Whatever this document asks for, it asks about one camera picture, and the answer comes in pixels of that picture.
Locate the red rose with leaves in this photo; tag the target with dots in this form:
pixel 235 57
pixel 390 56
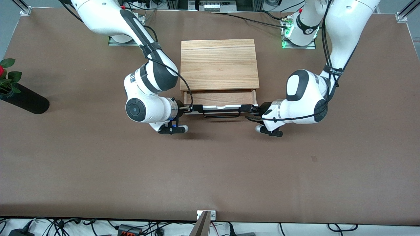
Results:
pixel 10 77

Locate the black power adapter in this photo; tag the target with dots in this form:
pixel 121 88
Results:
pixel 19 233

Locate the wooden cabinet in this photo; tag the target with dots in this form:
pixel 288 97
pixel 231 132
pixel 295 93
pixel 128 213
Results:
pixel 218 64

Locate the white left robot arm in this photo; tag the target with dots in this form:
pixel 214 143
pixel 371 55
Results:
pixel 344 23

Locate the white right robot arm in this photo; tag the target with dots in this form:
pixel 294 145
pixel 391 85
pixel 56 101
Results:
pixel 108 16

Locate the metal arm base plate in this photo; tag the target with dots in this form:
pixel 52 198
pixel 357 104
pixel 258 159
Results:
pixel 311 47
pixel 113 42

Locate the black orange connector box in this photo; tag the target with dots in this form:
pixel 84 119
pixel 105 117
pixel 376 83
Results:
pixel 129 230

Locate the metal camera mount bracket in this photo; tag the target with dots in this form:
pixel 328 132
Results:
pixel 205 218

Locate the aluminium corner bracket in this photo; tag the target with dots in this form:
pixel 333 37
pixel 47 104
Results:
pixel 402 16
pixel 25 11

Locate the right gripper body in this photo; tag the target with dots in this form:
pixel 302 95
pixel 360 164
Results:
pixel 180 108

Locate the white power strip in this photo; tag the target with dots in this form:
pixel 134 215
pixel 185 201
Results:
pixel 208 6

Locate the black vase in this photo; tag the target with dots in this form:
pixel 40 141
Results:
pixel 29 101

